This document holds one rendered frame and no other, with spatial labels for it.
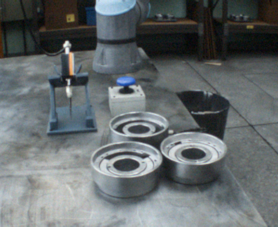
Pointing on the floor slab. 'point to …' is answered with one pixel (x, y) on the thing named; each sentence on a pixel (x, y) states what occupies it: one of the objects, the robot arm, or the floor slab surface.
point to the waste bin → (219, 105)
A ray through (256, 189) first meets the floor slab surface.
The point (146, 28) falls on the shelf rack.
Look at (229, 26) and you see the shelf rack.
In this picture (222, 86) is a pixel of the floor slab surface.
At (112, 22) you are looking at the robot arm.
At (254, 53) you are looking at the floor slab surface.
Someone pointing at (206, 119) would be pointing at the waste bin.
